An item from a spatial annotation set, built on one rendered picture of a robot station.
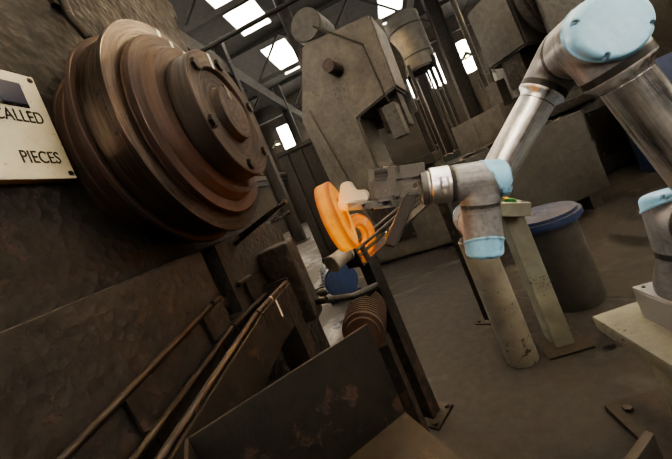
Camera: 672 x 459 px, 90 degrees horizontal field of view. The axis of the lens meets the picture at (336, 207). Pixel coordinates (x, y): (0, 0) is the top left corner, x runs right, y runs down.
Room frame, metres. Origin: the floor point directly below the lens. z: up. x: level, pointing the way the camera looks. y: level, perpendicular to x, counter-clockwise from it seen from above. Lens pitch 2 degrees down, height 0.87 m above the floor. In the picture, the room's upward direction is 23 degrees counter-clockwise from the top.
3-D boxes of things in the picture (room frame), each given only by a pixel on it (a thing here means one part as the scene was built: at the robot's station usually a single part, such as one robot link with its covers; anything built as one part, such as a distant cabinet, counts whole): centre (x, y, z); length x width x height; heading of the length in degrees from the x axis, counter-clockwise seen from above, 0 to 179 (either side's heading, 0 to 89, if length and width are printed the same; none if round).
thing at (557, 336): (1.29, -0.60, 0.31); 0.24 x 0.16 x 0.62; 169
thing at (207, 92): (0.74, 0.15, 1.11); 0.28 x 0.06 x 0.28; 169
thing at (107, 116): (0.76, 0.24, 1.11); 0.47 x 0.06 x 0.47; 169
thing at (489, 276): (1.28, -0.44, 0.26); 0.12 x 0.12 x 0.52
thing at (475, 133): (4.45, -2.31, 0.55); 1.10 x 0.53 x 1.10; 9
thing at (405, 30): (9.02, -3.47, 2.25); 0.92 x 0.92 x 4.50
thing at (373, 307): (1.06, 0.05, 0.27); 0.22 x 0.13 x 0.53; 169
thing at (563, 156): (2.93, -1.47, 0.39); 1.03 x 0.83 x 0.77; 94
